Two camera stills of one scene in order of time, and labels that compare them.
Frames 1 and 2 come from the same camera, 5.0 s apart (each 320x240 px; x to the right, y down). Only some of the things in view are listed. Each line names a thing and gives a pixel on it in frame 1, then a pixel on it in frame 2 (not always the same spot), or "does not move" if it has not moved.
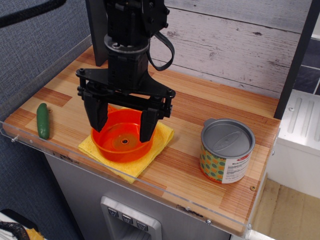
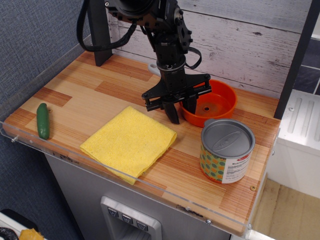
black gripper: x=126 y=81 -> x=175 y=85
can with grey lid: x=226 y=148 does not move
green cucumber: x=43 y=123 does not move
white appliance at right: x=295 y=162 does not move
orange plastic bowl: x=119 y=138 -> x=212 y=108
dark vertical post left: x=97 y=12 does not move
